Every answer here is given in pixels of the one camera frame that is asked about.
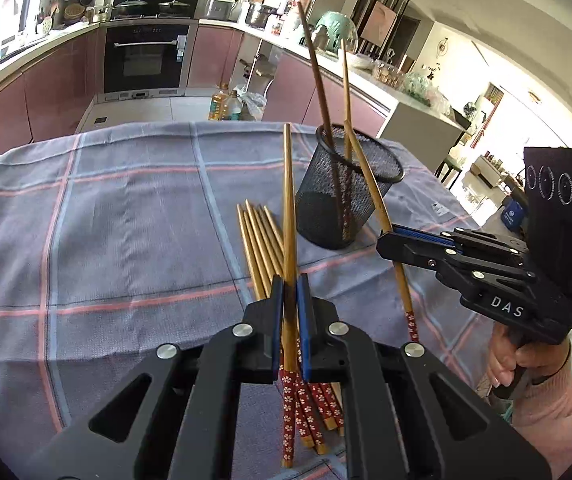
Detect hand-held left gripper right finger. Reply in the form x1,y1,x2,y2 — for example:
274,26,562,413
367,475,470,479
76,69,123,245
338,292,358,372
296,274,552,480

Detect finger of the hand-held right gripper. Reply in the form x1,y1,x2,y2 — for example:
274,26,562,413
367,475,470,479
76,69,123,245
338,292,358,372
376,232,538,297
393,226,529,261

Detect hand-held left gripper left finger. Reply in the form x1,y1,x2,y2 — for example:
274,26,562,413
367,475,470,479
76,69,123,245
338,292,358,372
26,274,287,480

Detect black mesh utensil holder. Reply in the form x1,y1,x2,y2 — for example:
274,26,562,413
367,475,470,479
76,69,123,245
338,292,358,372
295,124,407,251

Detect dark brown wooden chopstick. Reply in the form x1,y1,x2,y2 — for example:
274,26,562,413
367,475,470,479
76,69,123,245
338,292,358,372
297,1,354,241

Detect person's right forearm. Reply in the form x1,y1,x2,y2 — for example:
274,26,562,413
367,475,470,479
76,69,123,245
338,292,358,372
508,345,572,480

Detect person's right hand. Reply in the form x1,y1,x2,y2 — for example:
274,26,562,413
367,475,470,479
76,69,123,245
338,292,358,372
485,327,572,401

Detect blue bin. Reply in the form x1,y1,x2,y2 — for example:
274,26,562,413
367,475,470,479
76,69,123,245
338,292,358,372
502,197,527,228

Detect grey plaid tablecloth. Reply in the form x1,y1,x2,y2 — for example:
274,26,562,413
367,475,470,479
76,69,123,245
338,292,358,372
0,121,497,480

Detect clear egg container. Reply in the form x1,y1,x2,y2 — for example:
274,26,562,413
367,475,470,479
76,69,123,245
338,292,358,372
372,61,407,89

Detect clear plastic bag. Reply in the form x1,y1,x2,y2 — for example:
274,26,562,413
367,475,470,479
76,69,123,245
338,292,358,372
238,85,268,122

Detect yellow cooking oil bottle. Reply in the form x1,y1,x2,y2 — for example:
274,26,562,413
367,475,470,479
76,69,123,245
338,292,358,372
209,86,230,122

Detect stainless steel pot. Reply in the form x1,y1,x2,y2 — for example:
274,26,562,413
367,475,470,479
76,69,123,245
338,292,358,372
244,1,270,29

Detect black built-in oven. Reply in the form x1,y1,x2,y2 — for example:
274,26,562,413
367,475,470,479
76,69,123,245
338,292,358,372
102,22,191,95

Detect pink kitchen base cabinets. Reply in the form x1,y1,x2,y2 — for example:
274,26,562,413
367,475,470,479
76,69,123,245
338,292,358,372
0,22,387,146

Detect black wok with lid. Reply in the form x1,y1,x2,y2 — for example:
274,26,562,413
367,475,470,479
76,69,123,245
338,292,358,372
157,0,193,17
115,0,151,17

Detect framed wall art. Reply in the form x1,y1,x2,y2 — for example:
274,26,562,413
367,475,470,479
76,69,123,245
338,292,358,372
353,0,419,56

